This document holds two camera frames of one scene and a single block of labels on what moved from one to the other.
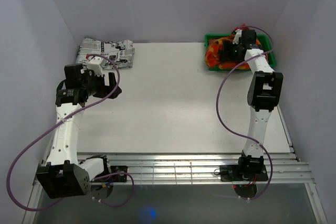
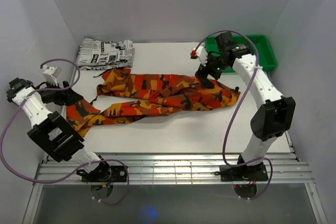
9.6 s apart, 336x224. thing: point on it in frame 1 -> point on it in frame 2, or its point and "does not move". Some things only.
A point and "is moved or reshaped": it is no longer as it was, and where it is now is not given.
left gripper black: [105, 90] -> [67, 97]
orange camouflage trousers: [213, 49] is moved or reshaped
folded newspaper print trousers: [113, 54] does not move
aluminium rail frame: [284, 167] does not move
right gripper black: [228, 46] -> [202, 73]
